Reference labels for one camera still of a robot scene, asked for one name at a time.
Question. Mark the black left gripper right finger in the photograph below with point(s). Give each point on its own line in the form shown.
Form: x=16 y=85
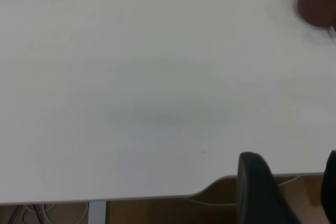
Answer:
x=331 y=195

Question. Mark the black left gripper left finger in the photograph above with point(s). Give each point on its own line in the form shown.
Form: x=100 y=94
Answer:
x=260 y=197

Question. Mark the red ceramic mug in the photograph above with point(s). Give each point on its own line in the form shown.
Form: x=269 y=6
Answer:
x=317 y=1

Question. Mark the grey table leg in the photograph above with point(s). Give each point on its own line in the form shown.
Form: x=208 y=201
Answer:
x=97 y=213

